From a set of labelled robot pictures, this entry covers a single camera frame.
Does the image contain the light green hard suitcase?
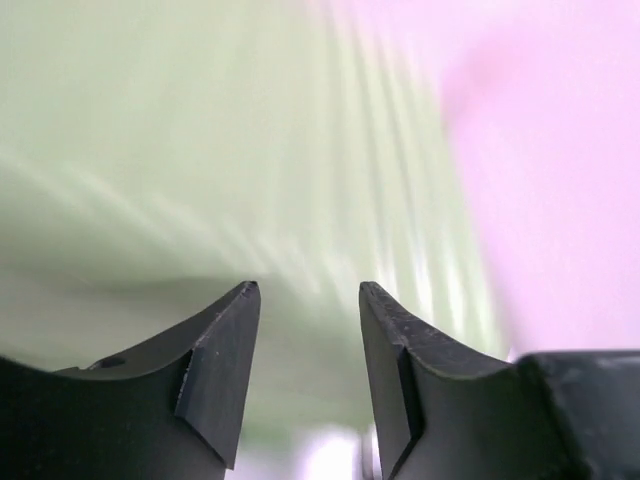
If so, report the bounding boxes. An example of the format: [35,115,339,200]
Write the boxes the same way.
[1,1,505,450]

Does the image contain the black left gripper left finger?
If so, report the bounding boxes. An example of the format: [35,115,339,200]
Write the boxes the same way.
[1,281,261,480]

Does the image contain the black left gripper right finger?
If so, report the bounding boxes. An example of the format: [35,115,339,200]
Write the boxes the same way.
[359,282,639,480]

